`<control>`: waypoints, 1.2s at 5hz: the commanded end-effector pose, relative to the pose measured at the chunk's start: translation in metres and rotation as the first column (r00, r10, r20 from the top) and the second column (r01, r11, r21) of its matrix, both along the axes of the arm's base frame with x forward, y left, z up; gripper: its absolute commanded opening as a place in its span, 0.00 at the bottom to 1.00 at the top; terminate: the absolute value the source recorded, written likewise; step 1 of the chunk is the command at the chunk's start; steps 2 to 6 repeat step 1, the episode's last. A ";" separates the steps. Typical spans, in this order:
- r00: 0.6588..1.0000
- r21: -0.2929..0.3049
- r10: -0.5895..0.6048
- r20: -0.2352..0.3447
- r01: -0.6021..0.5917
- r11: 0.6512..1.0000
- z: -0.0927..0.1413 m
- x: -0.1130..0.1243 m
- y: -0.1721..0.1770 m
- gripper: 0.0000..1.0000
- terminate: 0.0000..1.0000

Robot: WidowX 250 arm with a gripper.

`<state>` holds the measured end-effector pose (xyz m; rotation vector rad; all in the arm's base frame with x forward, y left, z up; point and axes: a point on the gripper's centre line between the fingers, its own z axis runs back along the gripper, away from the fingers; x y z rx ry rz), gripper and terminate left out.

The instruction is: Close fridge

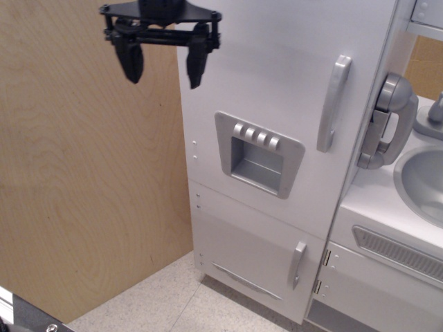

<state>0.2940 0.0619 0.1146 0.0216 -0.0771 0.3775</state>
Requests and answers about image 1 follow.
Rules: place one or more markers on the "grey toy sink basin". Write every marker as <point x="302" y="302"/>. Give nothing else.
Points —
<point x="418" y="181"/>

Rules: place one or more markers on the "grey upper door handle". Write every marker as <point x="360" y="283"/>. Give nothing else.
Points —
<point x="335" y="87"/>

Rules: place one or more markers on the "grey ice dispenser panel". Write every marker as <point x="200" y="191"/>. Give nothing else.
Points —
<point x="257" y="156"/>

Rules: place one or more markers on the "white fridge door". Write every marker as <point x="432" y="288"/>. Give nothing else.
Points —
<point x="272" y="69"/>

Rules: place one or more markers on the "grey lower door handle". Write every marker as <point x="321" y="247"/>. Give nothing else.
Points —
<point x="293" y="277"/>

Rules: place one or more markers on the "white under-sink cabinet door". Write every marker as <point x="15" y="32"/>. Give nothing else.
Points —
<point x="357" y="293"/>

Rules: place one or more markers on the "white upper kitchen shelf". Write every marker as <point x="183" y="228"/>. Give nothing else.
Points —
<point x="426" y="19"/>

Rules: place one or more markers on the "grey vent grille panel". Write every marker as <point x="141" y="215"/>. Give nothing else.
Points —
<point x="398" y="252"/>

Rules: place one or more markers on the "grey door handle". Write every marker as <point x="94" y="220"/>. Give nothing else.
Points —
<point x="293" y="277"/>
<point x="335" y="87"/>

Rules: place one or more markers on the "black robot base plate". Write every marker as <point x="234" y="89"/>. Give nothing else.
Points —
<point x="19" y="315"/>

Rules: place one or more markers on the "grey toy telephone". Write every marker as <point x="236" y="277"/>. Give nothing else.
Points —
<point x="391" y="123"/>

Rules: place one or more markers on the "white lower freezer door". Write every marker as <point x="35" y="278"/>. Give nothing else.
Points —
<point x="251" y="252"/>

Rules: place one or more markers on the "grey toy faucet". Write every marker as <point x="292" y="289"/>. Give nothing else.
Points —
<point x="429" y="120"/>

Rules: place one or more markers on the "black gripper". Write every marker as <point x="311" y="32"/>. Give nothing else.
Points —
<point x="170" y="23"/>

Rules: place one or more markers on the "white toy fridge cabinet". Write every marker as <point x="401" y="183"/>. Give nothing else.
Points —
<point x="393" y="61"/>

